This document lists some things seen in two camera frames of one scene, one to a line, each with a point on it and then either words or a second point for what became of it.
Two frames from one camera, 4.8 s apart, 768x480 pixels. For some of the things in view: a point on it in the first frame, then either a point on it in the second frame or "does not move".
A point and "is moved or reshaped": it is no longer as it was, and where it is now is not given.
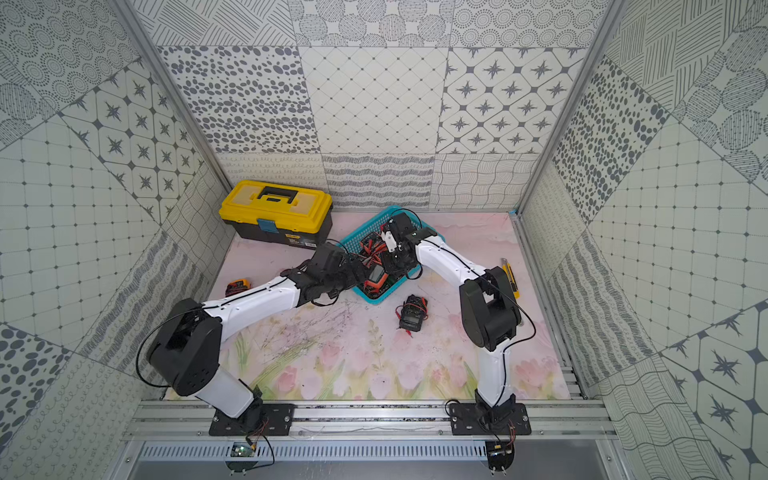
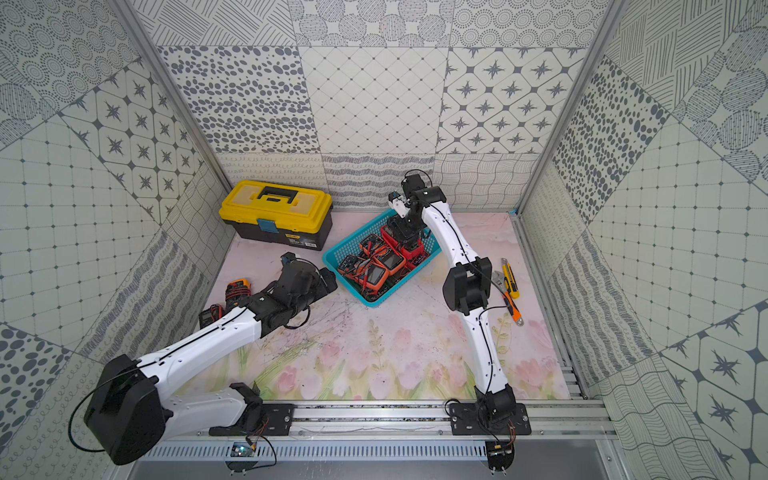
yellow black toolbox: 277,212 does not move
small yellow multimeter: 237,286 does not move
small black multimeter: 412,313 is moved or reshaped
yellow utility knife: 506,266 does not move
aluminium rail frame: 371,420 does not move
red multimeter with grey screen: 372,248 is moved or reshaped
